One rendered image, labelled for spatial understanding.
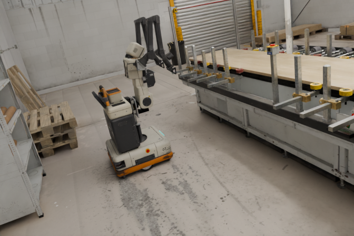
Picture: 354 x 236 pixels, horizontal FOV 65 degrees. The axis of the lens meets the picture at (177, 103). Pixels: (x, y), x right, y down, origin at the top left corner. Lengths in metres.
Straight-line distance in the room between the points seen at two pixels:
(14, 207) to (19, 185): 0.22
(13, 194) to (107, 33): 6.81
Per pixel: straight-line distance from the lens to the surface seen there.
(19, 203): 3.07
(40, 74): 9.08
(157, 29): 2.95
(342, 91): 2.23
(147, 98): 3.13
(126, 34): 9.24
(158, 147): 3.13
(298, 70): 2.29
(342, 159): 2.61
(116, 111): 2.91
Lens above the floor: 1.63
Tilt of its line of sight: 18 degrees down
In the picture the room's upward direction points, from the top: 11 degrees counter-clockwise
